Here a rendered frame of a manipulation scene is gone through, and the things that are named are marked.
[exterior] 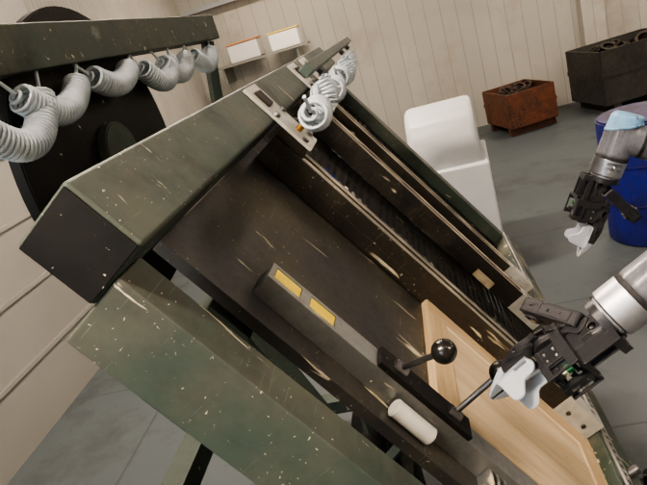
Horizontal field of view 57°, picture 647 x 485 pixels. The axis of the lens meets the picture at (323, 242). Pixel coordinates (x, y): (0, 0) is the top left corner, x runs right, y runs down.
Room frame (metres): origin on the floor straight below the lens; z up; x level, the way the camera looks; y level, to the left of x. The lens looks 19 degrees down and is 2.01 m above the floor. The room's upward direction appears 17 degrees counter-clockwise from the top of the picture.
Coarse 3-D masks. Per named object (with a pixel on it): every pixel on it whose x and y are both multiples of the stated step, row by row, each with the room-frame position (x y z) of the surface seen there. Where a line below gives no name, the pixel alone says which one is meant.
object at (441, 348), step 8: (432, 344) 0.76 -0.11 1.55; (440, 344) 0.74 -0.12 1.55; (448, 344) 0.74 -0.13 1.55; (432, 352) 0.75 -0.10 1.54; (440, 352) 0.74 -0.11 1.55; (448, 352) 0.73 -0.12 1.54; (456, 352) 0.74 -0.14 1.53; (400, 360) 0.82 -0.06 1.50; (416, 360) 0.79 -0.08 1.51; (424, 360) 0.77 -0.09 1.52; (440, 360) 0.74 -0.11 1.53; (448, 360) 0.73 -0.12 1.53; (400, 368) 0.81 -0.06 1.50; (408, 368) 0.80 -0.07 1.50
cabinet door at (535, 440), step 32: (448, 320) 1.23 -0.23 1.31; (480, 352) 1.20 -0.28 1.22; (448, 384) 0.95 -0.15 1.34; (480, 384) 1.06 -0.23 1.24; (480, 416) 0.93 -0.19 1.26; (512, 416) 1.03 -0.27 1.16; (544, 416) 1.14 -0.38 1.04; (512, 448) 0.91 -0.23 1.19; (544, 448) 0.99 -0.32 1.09; (576, 448) 1.11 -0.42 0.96; (544, 480) 0.88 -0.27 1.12; (576, 480) 0.97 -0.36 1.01
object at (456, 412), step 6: (498, 360) 0.80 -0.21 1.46; (492, 366) 0.80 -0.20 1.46; (498, 366) 0.79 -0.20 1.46; (492, 372) 0.79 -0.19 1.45; (492, 378) 0.79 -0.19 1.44; (486, 384) 0.79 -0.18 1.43; (480, 390) 0.79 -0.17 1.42; (468, 396) 0.80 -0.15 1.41; (474, 396) 0.80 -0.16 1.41; (462, 402) 0.80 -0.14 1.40; (468, 402) 0.80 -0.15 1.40; (450, 408) 0.80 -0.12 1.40; (456, 408) 0.80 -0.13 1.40; (462, 408) 0.80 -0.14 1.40; (450, 414) 0.79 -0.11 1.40; (456, 414) 0.79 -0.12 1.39; (462, 414) 0.80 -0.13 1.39; (456, 420) 0.79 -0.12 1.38
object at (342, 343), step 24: (264, 288) 0.83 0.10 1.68; (288, 312) 0.82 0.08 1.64; (312, 312) 0.81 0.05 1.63; (312, 336) 0.82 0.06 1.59; (336, 336) 0.81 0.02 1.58; (360, 336) 0.85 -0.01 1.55; (336, 360) 0.81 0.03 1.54; (360, 360) 0.80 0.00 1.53; (384, 384) 0.80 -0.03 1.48; (456, 432) 0.78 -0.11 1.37; (456, 456) 0.78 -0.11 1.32; (480, 456) 0.77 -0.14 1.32; (504, 456) 0.81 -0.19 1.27; (528, 480) 0.79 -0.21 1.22
